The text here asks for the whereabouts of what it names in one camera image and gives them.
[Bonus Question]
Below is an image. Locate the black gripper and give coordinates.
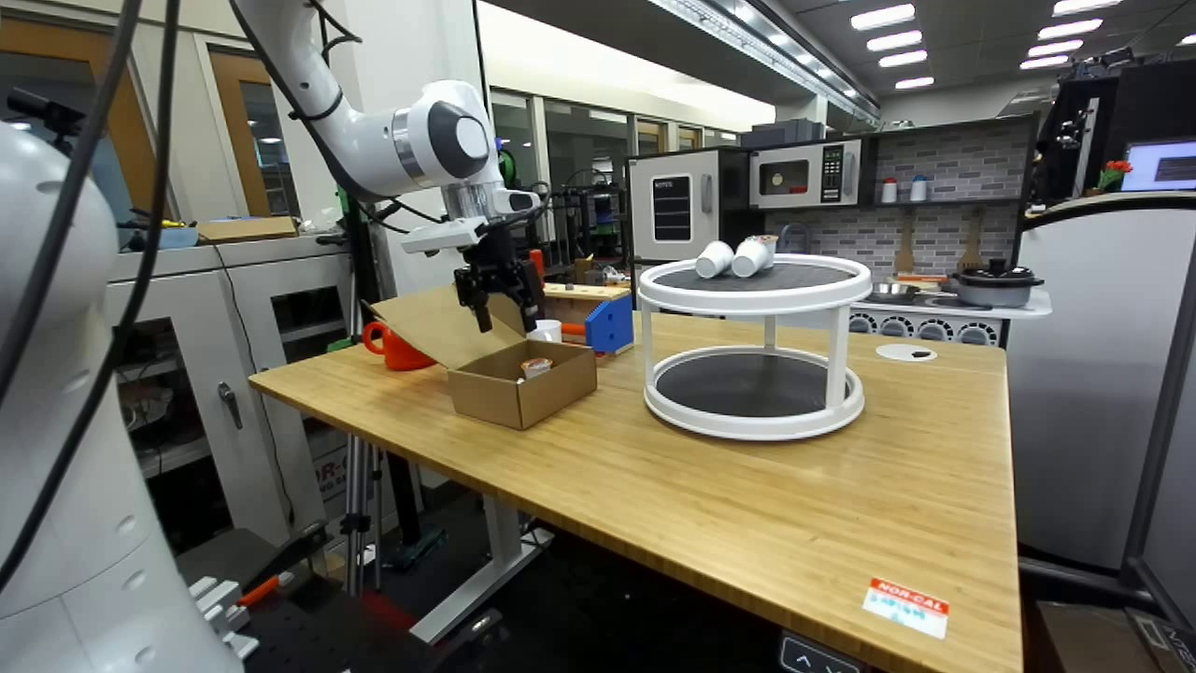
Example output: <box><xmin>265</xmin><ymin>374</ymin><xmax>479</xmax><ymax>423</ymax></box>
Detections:
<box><xmin>454</xmin><ymin>223</ymin><xmax>542</xmax><ymax>334</ymax></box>

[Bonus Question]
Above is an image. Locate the orange-lidded coffee pod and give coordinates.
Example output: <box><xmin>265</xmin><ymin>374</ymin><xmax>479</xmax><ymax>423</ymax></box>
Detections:
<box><xmin>518</xmin><ymin>361</ymin><xmax>554</xmax><ymax>378</ymax></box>

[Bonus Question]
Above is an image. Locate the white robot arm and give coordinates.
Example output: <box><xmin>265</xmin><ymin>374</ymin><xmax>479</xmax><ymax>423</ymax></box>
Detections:
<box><xmin>230</xmin><ymin>0</ymin><xmax>542</xmax><ymax>334</ymax></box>

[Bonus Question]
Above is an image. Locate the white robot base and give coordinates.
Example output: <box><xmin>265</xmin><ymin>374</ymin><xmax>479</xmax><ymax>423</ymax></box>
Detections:
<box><xmin>0</xmin><ymin>124</ymin><xmax>241</xmax><ymax>673</ymax></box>

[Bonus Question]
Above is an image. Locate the brown cardboard box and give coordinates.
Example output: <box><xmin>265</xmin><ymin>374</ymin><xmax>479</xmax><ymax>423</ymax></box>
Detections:
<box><xmin>373</xmin><ymin>287</ymin><xmax>598</xmax><ymax>430</ymax></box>

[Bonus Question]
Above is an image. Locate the white two-tier turntable stand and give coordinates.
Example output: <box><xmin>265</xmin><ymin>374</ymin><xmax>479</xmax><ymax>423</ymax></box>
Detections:
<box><xmin>639</xmin><ymin>255</ymin><xmax>872</xmax><ymax>445</ymax></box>

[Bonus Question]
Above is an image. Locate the red toy teapot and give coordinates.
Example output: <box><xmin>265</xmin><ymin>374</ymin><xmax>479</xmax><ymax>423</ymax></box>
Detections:
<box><xmin>362</xmin><ymin>322</ymin><xmax>428</xmax><ymax>369</ymax></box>

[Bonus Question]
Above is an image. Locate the grey storage cabinet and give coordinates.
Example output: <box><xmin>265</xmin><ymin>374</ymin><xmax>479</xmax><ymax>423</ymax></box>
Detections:
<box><xmin>117</xmin><ymin>236</ymin><xmax>353</xmax><ymax>555</ymax></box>

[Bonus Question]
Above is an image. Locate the toy kitchen playset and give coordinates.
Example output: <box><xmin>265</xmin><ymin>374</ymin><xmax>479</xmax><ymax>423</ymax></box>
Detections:
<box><xmin>627</xmin><ymin>116</ymin><xmax>1056</xmax><ymax>351</ymax></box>

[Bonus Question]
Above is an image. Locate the red white warning sticker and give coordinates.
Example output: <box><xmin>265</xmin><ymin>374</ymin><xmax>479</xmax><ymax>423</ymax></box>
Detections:
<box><xmin>864</xmin><ymin>575</ymin><xmax>949</xmax><ymax>640</ymax></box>

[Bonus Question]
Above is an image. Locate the black toy cooking pot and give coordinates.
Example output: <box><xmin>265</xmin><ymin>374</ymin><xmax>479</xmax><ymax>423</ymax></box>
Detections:
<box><xmin>951</xmin><ymin>260</ymin><xmax>1037</xmax><ymax>308</ymax></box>

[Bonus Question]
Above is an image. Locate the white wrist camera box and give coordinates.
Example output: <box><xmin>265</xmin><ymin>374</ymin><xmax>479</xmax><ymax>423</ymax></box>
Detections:
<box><xmin>400</xmin><ymin>217</ymin><xmax>485</xmax><ymax>255</ymax></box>

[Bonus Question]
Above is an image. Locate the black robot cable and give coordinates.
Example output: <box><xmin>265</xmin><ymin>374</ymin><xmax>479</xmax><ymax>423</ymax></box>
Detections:
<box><xmin>0</xmin><ymin>0</ymin><xmax>183</xmax><ymax>591</ymax></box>

